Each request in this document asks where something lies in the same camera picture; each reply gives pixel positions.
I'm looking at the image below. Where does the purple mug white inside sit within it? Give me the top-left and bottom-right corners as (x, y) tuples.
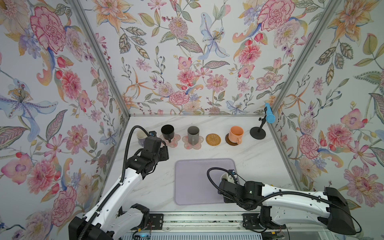
(137, 130), (148, 147)

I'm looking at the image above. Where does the light blue mug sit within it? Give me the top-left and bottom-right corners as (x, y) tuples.
(221, 174), (237, 184)

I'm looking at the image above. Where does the pink flower coaster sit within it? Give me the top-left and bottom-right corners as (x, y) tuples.
(181, 134), (205, 151)
(160, 134), (181, 148)

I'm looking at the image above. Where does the black mug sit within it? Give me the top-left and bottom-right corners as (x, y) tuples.
(161, 125), (175, 143)

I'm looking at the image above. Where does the grey mug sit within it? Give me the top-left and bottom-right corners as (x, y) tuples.
(187, 126), (200, 146)

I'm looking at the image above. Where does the brown wooden coaster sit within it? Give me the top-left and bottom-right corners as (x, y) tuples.
(225, 134), (238, 146)

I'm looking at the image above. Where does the orange mug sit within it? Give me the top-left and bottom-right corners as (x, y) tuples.
(228, 126), (244, 145)

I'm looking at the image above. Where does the woven rattan coaster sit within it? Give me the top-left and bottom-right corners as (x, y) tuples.
(206, 134), (221, 147)

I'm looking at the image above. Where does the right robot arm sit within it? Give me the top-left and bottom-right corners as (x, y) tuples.
(217, 174), (362, 236)

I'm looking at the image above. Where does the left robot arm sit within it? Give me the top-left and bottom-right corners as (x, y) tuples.
(69, 136), (169, 240)

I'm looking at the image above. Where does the lavender tray mat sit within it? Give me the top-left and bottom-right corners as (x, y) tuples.
(174, 158), (236, 206)

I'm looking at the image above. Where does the blue microphone on stand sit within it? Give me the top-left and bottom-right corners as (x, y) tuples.
(249, 102), (276, 141)

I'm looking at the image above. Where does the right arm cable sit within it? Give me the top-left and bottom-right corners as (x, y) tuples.
(206, 167), (363, 235)

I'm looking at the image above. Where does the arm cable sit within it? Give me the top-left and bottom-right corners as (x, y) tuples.
(206, 167), (363, 235)
(76, 125), (151, 240)

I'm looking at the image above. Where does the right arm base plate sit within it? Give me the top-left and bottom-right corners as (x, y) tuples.
(242, 214), (287, 232)

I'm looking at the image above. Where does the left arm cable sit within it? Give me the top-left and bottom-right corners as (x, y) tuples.
(76, 125), (151, 240)

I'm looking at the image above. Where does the aluminium front rail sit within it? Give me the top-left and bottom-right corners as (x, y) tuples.
(141, 212), (326, 233)

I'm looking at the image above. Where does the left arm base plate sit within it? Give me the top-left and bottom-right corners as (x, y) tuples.
(148, 213), (164, 231)

